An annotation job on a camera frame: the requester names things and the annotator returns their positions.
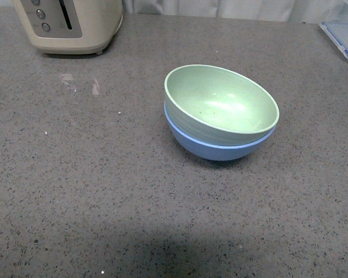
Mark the green bowl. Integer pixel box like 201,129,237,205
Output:
164,64,280,146

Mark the blue bowl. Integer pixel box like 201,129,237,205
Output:
164,103,276,162

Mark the cream toaster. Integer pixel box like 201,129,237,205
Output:
12,0,123,54

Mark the white curtain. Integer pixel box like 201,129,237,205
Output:
122,0,344,23

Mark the clear plastic container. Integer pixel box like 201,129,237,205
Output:
324,0,348,25

